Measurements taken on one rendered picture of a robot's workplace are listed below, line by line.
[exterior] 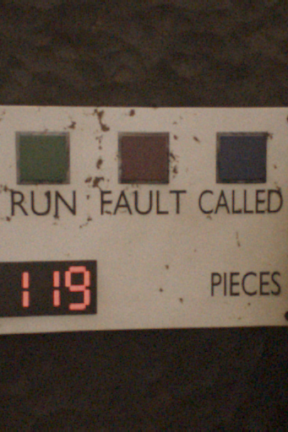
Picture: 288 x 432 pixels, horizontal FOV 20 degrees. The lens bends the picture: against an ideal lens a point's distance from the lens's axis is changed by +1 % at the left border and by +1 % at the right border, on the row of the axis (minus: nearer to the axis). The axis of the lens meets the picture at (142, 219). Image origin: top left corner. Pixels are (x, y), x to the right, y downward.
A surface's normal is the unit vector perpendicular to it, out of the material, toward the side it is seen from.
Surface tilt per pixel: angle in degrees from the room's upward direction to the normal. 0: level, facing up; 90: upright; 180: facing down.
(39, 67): 90
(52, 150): 90
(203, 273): 90
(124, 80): 90
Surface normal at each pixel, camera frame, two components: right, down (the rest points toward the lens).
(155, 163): 0.13, 0.08
